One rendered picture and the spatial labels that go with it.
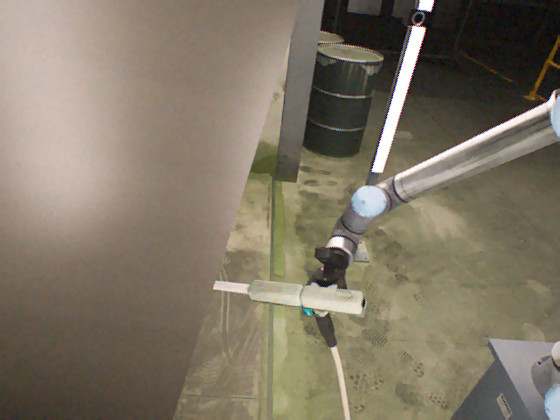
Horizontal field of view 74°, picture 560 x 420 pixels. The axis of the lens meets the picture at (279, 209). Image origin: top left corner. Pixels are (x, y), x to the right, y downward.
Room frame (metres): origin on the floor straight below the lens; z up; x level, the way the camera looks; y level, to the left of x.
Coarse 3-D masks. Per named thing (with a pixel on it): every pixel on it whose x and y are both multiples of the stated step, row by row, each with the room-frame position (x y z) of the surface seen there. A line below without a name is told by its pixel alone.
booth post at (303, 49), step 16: (304, 0) 2.59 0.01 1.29; (320, 0) 2.60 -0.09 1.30; (304, 16) 2.59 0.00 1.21; (320, 16) 2.60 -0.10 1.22; (304, 32) 2.59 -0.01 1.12; (304, 48) 2.59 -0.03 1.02; (288, 64) 2.59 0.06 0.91; (304, 64) 2.59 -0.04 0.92; (288, 80) 2.59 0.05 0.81; (304, 80) 2.60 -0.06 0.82; (288, 96) 2.59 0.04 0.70; (304, 96) 2.60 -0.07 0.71; (288, 112) 2.59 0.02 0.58; (304, 112) 2.60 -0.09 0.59; (288, 128) 2.59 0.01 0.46; (304, 128) 2.60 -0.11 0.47; (288, 144) 2.59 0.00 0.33; (288, 160) 2.59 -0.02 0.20; (288, 176) 2.59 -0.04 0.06
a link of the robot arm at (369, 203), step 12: (360, 192) 0.90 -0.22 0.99; (372, 192) 0.91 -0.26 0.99; (384, 192) 0.94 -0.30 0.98; (360, 204) 0.87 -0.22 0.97; (372, 204) 0.87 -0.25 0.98; (384, 204) 0.88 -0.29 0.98; (348, 216) 0.89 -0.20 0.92; (360, 216) 0.86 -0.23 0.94; (372, 216) 0.86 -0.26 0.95; (348, 228) 0.88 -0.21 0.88; (360, 228) 0.87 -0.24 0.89
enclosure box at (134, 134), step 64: (0, 0) 0.37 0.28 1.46; (64, 0) 0.38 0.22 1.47; (128, 0) 0.39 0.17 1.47; (192, 0) 0.40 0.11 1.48; (256, 0) 0.41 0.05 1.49; (0, 64) 0.36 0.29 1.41; (64, 64) 0.37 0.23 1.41; (128, 64) 0.38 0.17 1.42; (192, 64) 0.40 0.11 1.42; (256, 64) 0.41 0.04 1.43; (0, 128) 0.36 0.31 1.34; (64, 128) 0.37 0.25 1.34; (128, 128) 0.38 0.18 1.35; (192, 128) 0.40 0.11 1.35; (256, 128) 0.41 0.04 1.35; (0, 192) 0.36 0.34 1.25; (64, 192) 0.37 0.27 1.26; (128, 192) 0.38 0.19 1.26; (192, 192) 0.40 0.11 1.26; (0, 256) 0.35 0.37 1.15; (64, 256) 0.37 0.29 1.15; (128, 256) 0.38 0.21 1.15; (192, 256) 0.40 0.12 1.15; (0, 320) 0.34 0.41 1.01; (64, 320) 0.36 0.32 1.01; (128, 320) 0.38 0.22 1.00; (192, 320) 0.40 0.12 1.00; (0, 384) 0.34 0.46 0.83; (64, 384) 0.36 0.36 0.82; (128, 384) 0.38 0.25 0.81
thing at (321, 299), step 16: (224, 288) 0.72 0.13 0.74; (240, 288) 0.70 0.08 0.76; (256, 288) 0.68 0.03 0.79; (272, 288) 0.67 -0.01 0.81; (288, 288) 0.66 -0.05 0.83; (304, 288) 0.66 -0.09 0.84; (320, 288) 0.65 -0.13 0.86; (288, 304) 0.64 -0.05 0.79; (304, 304) 0.62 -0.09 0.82; (320, 304) 0.61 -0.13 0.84; (336, 304) 0.60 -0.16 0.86; (352, 304) 0.59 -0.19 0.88; (320, 320) 0.62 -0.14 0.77
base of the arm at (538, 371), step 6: (540, 360) 0.67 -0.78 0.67; (546, 360) 0.64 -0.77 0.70; (534, 366) 0.65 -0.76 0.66; (540, 366) 0.64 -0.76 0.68; (546, 366) 0.63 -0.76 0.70; (534, 372) 0.63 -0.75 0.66; (540, 372) 0.62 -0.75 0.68; (546, 372) 0.61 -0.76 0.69; (534, 378) 0.62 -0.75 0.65; (540, 378) 0.61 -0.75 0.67; (546, 378) 0.60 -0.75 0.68; (534, 384) 0.60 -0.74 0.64; (540, 384) 0.59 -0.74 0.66; (546, 384) 0.59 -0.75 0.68; (540, 390) 0.58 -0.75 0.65; (546, 390) 0.57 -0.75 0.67
